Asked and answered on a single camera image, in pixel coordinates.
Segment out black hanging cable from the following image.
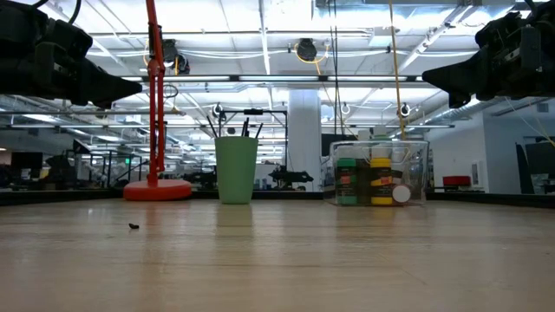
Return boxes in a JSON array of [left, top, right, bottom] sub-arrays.
[[327, 0, 348, 136]]

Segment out small teal paint bottle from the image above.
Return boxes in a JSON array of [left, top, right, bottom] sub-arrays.
[[335, 157, 359, 206]]

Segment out black aluminium table frame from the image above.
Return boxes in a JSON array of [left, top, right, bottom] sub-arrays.
[[0, 186, 555, 210]]

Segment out red bench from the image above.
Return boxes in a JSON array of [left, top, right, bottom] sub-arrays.
[[441, 174, 473, 192]]

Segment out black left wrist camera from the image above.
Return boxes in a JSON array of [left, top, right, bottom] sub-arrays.
[[42, 17, 95, 62]]

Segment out clear plastic bin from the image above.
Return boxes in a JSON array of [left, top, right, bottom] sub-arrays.
[[328, 139, 431, 207]]

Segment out red desk lamp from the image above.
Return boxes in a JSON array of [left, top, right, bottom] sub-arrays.
[[122, 0, 194, 203]]

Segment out yellow hanging cable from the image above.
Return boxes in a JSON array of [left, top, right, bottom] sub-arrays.
[[388, 0, 411, 142]]

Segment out black background camera stand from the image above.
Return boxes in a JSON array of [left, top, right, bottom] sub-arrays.
[[219, 107, 290, 172]]

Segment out black background workstation frame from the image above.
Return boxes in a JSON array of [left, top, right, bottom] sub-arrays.
[[64, 138, 148, 189]]

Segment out black background monitor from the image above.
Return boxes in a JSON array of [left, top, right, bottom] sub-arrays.
[[10, 150, 44, 179], [514, 140, 555, 195]]

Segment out small yellow paint bottle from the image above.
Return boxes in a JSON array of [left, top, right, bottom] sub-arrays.
[[369, 157, 394, 206]]

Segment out white square column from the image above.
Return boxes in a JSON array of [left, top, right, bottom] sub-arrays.
[[288, 88, 323, 172]]

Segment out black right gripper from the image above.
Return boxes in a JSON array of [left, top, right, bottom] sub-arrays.
[[421, 23, 555, 109]]

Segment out green plastic cup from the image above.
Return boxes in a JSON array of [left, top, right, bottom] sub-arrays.
[[214, 135, 260, 205]]

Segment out black background robot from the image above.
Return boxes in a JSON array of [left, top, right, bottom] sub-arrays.
[[268, 166, 314, 192]]

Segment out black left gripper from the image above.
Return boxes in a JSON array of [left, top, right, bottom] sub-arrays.
[[0, 38, 144, 110]]

